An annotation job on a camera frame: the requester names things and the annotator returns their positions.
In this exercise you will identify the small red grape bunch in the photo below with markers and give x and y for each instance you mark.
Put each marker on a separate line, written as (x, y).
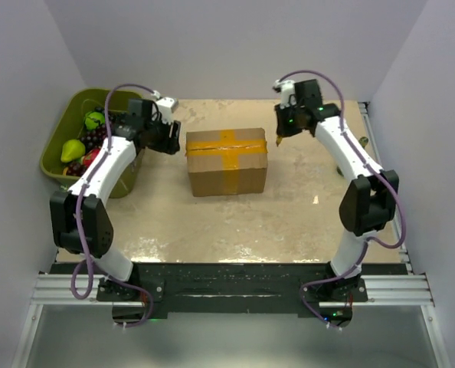
(75, 169)

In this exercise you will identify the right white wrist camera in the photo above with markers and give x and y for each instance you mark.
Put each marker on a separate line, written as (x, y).
(286, 90)

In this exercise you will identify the taped cardboard express box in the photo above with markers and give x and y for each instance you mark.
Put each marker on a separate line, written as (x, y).
(226, 162)

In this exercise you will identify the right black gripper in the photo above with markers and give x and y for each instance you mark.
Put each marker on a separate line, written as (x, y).
(284, 129)

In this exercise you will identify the dark purple grape bunch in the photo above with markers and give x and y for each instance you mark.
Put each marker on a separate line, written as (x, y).
(93, 139)

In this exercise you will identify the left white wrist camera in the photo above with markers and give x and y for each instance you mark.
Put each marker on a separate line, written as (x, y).
(167, 106)

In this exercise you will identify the aluminium rail frame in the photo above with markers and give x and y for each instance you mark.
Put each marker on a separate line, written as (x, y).
(295, 220)

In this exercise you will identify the green glass bottle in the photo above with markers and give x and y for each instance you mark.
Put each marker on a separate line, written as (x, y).
(363, 141)

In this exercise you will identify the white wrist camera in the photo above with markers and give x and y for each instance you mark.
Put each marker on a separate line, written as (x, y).
(167, 106)
(286, 90)

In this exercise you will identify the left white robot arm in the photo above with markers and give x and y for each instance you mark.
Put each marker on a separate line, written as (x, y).
(80, 223)

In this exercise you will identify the olive green plastic basket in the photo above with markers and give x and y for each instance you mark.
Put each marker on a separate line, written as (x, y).
(70, 126)

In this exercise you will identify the green apple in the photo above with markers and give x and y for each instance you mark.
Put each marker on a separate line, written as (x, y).
(93, 120)

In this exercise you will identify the red dragon fruit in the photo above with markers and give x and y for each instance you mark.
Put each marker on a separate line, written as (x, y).
(89, 157)

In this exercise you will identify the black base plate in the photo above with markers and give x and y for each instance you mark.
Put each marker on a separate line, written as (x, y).
(301, 289)

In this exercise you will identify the black grape bunch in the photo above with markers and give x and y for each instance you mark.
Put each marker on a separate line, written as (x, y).
(114, 116)

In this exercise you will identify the green pear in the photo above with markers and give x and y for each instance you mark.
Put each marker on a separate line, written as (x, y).
(72, 150)

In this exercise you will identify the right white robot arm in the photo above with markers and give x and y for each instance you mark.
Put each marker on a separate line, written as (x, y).
(368, 204)

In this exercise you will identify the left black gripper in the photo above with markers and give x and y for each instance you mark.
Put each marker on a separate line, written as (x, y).
(170, 145)

